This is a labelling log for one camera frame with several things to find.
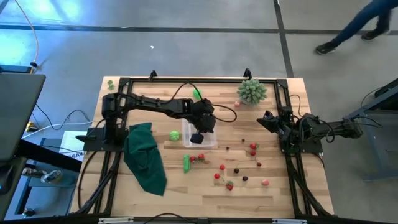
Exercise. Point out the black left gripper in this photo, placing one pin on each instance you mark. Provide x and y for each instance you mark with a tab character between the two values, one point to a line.
203	116

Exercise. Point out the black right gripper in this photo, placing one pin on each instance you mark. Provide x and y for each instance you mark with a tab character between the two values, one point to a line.
278	127

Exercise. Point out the small red fruit toy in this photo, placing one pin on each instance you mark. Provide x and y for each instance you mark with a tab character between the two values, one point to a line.
253	153

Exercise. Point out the pink textured fruit toy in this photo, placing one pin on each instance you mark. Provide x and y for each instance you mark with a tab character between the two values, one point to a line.
237	103

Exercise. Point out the green cabbage toy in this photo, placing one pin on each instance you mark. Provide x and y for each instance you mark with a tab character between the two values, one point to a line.
174	135

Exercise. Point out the dark red cherry toy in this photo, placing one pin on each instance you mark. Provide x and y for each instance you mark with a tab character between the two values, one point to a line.
259	164

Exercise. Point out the green pea pod toy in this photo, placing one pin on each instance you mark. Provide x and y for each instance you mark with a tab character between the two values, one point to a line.
186	164

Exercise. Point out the dark purple cherry toy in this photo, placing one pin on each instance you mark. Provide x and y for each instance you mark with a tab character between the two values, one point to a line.
236	170
245	178

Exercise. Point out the pink round fruit toy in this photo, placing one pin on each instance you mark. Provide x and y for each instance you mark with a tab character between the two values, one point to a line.
265	182

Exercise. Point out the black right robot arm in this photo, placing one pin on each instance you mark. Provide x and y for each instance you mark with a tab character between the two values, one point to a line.
342	130

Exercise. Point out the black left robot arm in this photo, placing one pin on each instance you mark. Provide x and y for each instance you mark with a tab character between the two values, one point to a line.
146	104

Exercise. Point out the clear plastic tupperware container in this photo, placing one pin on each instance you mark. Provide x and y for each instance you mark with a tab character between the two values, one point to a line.
210	141

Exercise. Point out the small potted green plant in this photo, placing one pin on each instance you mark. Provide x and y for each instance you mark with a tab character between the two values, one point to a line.
252	91

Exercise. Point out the dark green cloth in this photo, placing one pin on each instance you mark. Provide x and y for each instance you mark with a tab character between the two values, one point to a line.
143	155

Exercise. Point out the person's shoe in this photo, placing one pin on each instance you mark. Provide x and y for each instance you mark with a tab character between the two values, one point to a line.
373	34
325	48

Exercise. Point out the small green leaf sprig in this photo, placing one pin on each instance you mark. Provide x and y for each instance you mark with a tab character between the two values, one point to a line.
110	84

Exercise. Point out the white edge clip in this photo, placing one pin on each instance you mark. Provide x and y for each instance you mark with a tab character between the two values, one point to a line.
289	221
115	220

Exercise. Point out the blue grey side table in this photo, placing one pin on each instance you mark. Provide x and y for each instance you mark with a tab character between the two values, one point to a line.
371	155

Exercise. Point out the white paper sheet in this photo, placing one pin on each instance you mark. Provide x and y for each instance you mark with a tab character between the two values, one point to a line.
70	143

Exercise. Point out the person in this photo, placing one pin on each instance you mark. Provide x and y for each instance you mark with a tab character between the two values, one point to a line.
357	23

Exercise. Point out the black side stand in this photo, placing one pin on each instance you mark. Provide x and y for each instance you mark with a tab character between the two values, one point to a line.
46	155

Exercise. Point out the shiny metal cylinder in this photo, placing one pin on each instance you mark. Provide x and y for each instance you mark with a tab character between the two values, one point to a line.
51	176

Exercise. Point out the grey laptop lid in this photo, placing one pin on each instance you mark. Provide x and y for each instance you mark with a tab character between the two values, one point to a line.
18	109

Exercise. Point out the black frame hook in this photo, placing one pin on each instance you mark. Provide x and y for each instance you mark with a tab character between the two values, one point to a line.
153	75
247	73

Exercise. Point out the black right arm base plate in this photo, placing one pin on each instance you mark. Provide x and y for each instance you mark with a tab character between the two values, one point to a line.
311	147

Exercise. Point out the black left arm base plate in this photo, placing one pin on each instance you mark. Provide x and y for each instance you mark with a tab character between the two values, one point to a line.
93	141

